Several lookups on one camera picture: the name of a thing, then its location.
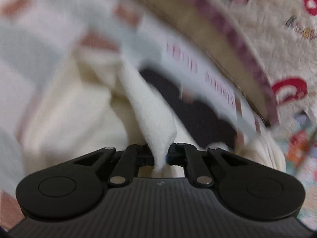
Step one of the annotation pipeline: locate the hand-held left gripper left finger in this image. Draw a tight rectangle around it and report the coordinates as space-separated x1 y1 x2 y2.
73 144 155 187

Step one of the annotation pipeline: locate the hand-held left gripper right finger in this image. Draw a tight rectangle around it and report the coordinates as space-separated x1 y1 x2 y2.
167 142 248 188

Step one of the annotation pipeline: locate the white fleece zip jacket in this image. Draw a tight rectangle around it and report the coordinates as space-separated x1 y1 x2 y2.
15 52 286 179

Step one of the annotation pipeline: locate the dark cloth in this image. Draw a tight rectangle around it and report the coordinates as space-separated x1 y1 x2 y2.
140 68 237 150

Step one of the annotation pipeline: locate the tan round bed headboard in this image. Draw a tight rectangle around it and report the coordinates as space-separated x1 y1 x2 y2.
96 0 281 128

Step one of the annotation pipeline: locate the colourful printed cloth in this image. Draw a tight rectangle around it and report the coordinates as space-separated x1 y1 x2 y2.
272 111 317 228

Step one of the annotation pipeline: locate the cream quilt with red print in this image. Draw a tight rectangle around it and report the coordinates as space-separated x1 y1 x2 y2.
173 0 317 129

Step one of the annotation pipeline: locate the white grey pink checked blanket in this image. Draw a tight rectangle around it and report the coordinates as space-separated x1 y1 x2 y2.
0 0 263 228

